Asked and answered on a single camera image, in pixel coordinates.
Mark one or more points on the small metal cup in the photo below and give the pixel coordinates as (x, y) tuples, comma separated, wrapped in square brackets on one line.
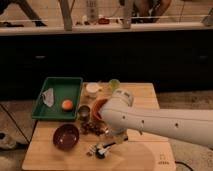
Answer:
[(84, 113)]

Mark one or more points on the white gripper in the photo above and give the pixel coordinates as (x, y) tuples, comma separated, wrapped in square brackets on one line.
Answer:
[(120, 138)]

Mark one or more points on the wooden table board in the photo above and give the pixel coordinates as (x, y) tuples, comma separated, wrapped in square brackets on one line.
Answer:
[(145, 152)]

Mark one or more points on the metal fork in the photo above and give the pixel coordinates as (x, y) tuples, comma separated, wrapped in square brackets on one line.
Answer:
[(92, 149)]

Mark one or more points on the white handled brush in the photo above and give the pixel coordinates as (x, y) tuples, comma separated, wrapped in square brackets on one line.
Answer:
[(101, 152)]

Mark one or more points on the green translucent cup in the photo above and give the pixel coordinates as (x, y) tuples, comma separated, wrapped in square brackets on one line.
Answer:
[(114, 84)]

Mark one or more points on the white round container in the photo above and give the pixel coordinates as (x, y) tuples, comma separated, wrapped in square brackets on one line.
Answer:
[(92, 89)]

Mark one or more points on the orange bowl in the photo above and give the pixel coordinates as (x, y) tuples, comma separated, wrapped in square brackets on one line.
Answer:
[(96, 107)]

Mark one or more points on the brown grape bunch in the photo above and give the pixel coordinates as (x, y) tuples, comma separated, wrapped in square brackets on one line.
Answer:
[(93, 128)]

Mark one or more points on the purple bowl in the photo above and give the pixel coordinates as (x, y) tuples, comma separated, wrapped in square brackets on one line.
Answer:
[(66, 137)]

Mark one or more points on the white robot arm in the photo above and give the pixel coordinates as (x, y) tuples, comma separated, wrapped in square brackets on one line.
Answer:
[(189, 125)]

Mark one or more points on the orange fruit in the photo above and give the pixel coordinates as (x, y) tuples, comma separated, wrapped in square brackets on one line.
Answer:
[(67, 105)]

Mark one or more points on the green plastic tray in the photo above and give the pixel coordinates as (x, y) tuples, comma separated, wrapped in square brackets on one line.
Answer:
[(64, 88)]

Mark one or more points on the crumpled white paper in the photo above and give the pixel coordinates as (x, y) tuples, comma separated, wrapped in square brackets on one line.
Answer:
[(48, 97)]

